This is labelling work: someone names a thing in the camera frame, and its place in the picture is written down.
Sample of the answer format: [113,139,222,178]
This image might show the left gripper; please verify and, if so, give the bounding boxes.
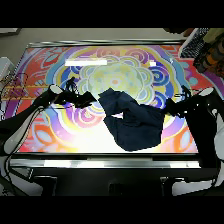
[69,91,99,109]

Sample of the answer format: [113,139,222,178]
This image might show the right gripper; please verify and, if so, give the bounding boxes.
[164,97,184,119]

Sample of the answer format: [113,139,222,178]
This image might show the navy pants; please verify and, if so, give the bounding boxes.
[97,87,166,153]

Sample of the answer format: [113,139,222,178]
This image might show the heap of clothes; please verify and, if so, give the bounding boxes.
[178,27,224,80]

